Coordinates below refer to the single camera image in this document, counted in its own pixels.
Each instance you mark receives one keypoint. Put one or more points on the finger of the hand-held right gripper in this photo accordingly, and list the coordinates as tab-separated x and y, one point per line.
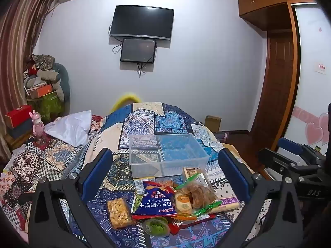
289	146
274	160

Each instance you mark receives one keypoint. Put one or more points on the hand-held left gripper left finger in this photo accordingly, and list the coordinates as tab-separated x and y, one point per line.
99	170

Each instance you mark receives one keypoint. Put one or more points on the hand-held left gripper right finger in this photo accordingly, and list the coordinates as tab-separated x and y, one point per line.
232	171

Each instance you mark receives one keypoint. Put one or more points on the beige wafer packet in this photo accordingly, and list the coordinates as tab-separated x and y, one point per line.
228	202

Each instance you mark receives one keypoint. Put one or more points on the clear pastry bag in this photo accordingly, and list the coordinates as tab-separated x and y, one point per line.
203	195

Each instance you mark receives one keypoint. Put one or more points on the small brown white box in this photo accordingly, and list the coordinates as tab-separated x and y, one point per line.
190	173

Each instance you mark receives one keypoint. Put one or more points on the yellow cracker pack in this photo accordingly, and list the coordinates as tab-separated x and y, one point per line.
119	213

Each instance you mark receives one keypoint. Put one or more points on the green snack packet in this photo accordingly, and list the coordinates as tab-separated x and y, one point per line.
137	204

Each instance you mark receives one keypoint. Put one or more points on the orange white cake packet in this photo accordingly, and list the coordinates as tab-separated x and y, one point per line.
183	204

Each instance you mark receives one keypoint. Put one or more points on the blue snack bag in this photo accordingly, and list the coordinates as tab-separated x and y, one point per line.
155	201

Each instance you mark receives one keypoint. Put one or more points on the orange snack pack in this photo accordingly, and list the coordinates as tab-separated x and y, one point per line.
166	183

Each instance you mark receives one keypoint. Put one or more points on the clear plastic container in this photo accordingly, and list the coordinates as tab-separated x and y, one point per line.
168	151

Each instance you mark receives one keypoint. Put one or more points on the red snack bag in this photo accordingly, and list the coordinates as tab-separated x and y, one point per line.
183	223

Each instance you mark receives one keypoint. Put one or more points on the green jelly cup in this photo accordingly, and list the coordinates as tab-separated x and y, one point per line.
156	226

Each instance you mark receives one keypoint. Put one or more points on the pink heart stickers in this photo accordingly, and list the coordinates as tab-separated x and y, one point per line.
316	129

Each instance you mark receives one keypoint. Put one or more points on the brown cardboard box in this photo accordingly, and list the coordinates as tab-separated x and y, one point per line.
213	123

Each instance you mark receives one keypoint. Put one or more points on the white pillow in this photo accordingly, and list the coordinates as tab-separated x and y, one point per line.
68	128

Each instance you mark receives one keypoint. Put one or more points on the brown wooden door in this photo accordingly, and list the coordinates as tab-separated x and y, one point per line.
275	90

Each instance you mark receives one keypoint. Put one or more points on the patchwork printed blanket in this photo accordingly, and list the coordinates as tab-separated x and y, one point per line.
144	120

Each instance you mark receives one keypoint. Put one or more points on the pink rabbit toy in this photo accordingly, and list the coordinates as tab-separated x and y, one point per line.
38	125

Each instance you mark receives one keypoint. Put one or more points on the yellow curved object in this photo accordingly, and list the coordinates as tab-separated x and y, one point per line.
125	98

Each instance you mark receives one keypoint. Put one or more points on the green patterned box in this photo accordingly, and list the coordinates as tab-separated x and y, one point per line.
50	106

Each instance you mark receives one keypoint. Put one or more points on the red white label sticker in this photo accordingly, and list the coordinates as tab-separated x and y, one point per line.
320	67

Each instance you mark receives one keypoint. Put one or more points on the dark grey box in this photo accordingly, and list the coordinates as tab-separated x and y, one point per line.
22	131

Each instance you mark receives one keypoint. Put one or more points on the red gift box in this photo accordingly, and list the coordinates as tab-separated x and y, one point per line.
18	116

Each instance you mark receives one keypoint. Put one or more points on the orange cardboard box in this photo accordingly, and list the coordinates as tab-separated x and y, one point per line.
40	90

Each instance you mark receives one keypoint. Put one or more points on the grey plush toy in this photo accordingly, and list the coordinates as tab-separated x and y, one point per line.
55	78

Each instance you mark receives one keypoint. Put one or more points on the wooden wardrobe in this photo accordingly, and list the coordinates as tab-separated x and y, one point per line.
310	44

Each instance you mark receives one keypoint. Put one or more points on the patterned cloth bundle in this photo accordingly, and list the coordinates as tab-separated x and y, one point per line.
42	61

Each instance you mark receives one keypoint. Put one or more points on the striped brown curtain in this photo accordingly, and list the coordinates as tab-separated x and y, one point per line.
20	44

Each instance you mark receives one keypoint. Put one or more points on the small black wall monitor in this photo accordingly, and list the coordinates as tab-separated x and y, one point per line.
138	51

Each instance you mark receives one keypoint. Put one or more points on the black wall television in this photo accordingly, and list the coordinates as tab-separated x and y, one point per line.
141	22

